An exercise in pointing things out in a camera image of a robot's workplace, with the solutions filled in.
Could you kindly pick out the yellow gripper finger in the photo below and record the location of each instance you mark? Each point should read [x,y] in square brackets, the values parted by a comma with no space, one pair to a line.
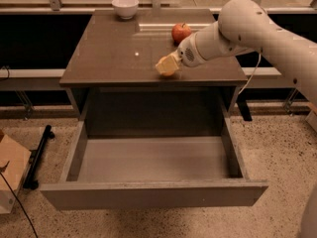
[170,62]

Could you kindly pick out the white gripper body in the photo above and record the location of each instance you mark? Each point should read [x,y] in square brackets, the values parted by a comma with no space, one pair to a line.
[187,55]

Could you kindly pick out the orange fruit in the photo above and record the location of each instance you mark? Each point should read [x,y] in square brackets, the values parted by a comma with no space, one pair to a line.
[169,73]

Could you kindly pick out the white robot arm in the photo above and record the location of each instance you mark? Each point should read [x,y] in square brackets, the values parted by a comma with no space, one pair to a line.
[244,25]

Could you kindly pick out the grey cabinet with glossy top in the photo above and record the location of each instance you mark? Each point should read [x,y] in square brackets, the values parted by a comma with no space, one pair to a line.
[132,57]

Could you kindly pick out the open grey top drawer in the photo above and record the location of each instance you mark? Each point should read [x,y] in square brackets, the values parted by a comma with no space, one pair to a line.
[154,150]

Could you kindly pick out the red apple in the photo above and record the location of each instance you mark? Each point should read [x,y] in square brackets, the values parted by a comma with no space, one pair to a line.
[180,31]

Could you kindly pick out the white bowl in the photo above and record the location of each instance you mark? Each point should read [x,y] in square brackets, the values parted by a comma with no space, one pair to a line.
[125,9]

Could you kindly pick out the cardboard box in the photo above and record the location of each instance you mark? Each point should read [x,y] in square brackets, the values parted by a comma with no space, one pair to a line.
[14,162]

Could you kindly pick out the black metal bar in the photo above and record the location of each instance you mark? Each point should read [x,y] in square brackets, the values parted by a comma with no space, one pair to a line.
[34,160]

